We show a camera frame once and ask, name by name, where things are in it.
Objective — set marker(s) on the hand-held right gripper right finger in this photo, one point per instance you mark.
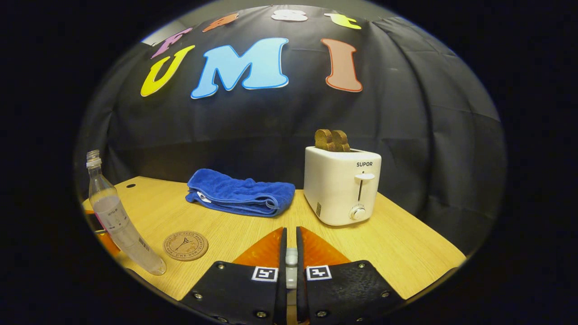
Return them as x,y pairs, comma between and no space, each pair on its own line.
343,293

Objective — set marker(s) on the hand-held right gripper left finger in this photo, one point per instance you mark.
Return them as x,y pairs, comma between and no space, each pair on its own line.
244,293

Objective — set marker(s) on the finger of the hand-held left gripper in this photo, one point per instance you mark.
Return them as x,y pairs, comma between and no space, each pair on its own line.
109,246

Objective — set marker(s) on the clear plastic water bottle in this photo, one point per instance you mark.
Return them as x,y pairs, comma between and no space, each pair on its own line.
115,216

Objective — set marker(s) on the round cork coaster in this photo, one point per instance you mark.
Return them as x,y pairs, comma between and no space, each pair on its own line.
185,246

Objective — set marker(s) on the blue folded towel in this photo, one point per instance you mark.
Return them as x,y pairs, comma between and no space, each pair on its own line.
239,192

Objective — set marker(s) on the white toaster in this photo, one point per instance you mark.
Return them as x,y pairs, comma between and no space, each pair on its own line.
336,189

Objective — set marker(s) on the brown bread slice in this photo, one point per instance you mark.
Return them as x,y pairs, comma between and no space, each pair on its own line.
323,140
342,141

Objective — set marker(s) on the black backdrop cloth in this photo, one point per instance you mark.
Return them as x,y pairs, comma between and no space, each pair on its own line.
406,113

